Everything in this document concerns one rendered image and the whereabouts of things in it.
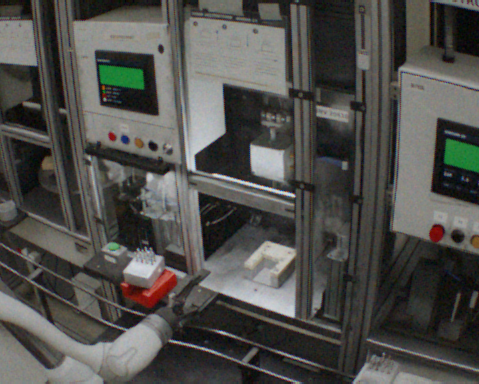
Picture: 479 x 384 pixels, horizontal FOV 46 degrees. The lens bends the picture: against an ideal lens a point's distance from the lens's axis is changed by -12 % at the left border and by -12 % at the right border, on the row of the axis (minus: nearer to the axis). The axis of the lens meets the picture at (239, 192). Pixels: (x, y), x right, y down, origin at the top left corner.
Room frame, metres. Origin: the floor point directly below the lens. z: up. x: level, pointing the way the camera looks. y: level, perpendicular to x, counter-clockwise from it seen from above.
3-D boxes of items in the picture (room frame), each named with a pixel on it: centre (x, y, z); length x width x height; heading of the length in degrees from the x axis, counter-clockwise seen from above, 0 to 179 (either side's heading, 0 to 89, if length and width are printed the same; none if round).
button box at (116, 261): (1.77, 0.45, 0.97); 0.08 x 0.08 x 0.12; 56
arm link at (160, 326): (1.22, 0.25, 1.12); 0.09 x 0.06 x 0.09; 56
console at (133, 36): (1.91, 0.29, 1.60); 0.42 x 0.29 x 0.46; 56
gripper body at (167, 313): (1.28, 0.21, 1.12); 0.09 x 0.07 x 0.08; 146
